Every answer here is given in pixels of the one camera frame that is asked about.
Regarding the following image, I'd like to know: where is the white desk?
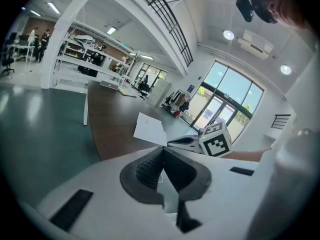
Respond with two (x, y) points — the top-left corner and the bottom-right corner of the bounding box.
(5, 43), (36, 62)

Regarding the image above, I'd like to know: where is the white air conditioner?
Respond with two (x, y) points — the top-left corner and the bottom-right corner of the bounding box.
(237, 29), (275, 60)

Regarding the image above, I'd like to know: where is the grey locker cabinet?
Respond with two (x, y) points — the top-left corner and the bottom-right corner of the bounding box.
(146, 79), (173, 107)

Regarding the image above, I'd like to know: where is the person's head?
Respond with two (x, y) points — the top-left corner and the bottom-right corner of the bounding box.
(266, 0), (315, 33)

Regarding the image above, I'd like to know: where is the black head-worn camera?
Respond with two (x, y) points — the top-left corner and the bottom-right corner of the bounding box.
(235, 0), (278, 25)

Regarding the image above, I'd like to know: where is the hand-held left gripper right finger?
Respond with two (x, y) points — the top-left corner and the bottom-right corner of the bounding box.
(163, 146), (213, 234)

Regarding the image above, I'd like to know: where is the black stair railing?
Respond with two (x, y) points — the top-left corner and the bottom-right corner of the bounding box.
(270, 113), (292, 130)

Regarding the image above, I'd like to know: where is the white paper sheet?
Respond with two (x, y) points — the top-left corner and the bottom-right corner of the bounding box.
(133, 112), (168, 147)

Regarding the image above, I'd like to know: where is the white shelving rack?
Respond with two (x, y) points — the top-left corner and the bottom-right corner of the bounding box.
(52, 20), (138, 90)

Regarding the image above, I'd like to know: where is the dark-framed glass door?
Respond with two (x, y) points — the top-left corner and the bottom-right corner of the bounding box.
(134, 62), (168, 85)

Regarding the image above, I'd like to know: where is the white grey box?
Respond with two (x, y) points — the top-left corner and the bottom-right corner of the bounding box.
(99, 80), (119, 90)

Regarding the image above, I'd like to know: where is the person's right forearm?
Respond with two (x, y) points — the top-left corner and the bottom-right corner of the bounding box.
(224, 149), (273, 163)

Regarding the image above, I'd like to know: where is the black office chair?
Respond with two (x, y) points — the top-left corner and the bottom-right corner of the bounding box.
(0, 50), (15, 77)

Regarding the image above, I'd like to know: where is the large glass entrance window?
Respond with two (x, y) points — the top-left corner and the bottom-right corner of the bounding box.
(189, 60), (265, 145)

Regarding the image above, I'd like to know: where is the clothes rack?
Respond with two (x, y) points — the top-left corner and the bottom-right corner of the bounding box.
(161, 88), (191, 115)

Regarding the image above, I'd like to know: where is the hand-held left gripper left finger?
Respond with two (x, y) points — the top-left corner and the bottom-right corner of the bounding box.
(119, 146), (165, 205)

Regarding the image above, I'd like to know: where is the white and yellow paper stack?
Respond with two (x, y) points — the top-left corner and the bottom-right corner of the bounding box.
(118, 87), (138, 99)

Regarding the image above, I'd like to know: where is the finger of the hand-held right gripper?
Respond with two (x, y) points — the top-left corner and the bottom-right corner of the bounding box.
(171, 144), (204, 155)
(166, 135), (200, 146)

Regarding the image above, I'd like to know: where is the black balcony railing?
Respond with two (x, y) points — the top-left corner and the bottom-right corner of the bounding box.
(128, 0), (195, 68)

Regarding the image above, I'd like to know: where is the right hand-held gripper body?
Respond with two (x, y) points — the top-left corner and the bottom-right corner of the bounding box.
(189, 121), (233, 158)

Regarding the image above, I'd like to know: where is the person's white shirt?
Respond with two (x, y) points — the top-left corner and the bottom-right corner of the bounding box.
(246, 41), (320, 240)

